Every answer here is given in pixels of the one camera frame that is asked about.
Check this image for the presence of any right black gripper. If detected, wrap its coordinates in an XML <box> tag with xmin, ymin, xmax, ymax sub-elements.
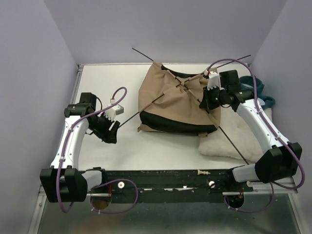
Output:
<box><xmin>200</xmin><ymin>84</ymin><xmax>228</xmax><ymax>110</ymax></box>

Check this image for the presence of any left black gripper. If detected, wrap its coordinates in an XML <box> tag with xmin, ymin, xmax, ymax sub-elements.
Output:
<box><xmin>88</xmin><ymin>111</ymin><xmax>120</xmax><ymax>143</ymax></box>

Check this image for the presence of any black tent pole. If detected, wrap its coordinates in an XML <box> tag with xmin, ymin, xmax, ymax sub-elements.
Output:
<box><xmin>119</xmin><ymin>55</ymin><xmax>252</xmax><ymax>127</ymax></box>
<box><xmin>128</xmin><ymin>47</ymin><xmax>251</xmax><ymax>165</ymax></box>

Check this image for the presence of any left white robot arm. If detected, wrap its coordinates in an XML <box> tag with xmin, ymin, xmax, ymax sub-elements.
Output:
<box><xmin>39</xmin><ymin>93</ymin><xmax>124</xmax><ymax>203</ymax></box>

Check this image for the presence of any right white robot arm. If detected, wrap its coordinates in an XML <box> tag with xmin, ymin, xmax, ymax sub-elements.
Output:
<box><xmin>199</xmin><ymin>70</ymin><xmax>302</xmax><ymax>191</ymax></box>

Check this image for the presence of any teal double pet bowl stand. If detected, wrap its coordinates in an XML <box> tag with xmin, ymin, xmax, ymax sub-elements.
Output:
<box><xmin>239</xmin><ymin>76</ymin><xmax>275</xmax><ymax>110</ymax></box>

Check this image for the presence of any white fluffy cushion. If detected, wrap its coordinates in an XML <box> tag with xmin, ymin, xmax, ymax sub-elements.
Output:
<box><xmin>198</xmin><ymin>108</ymin><xmax>263</xmax><ymax>162</ymax></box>

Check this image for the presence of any white chess piece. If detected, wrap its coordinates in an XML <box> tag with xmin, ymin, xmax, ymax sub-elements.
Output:
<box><xmin>197</xmin><ymin>170</ymin><xmax>211</xmax><ymax>175</ymax></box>

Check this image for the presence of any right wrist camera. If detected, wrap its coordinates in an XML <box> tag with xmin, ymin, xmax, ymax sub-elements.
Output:
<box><xmin>204</xmin><ymin>70</ymin><xmax>220</xmax><ymax>90</ymax></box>

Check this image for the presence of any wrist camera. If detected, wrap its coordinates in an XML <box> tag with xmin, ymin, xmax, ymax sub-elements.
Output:
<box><xmin>104</xmin><ymin>104</ymin><xmax>124</xmax><ymax>121</ymax></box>
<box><xmin>204</xmin><ymin>70</ymin><xmax>220</xmax><ymax>90</ymax></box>

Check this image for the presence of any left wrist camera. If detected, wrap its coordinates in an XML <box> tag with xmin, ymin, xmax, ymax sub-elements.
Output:
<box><xmin>104</xmin><ymin>104</ymin><xmax>124</xmax><ymax>121</ymax></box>

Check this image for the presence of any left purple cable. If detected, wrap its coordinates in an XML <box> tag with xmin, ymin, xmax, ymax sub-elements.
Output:
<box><xmin>56</xmin><ymin>87</ymin><xmax>139</xmax><ymax>215</ymax></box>

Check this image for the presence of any purple cable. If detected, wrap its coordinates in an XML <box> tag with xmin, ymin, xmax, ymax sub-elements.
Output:
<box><xmin>56</xmin><ymin>87</ymin><xmax>139</xmax><ymax>215</ymax></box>
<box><xmin>208</xmin><ymin>58</ymin><xmax>307</xmax><ymax>212</ymax></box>

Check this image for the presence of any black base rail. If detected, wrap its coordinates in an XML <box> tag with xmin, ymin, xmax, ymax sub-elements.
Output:
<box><xmin>87</xmin><ymin>169</ymin><xmax>253</xmax><ymax>204</ymax></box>

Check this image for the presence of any aluminium frame rail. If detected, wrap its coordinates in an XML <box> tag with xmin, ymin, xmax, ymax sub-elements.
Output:
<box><xmin>27</xmin><ymin>64</ymin><xmax>84</xmax><ymax>234</ymax></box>

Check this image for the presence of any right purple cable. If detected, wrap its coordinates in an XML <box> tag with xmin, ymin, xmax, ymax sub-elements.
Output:
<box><xmin>208</xmin><ymin>58</ymin><xmax>307</xmax><ymax>212</ymax></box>

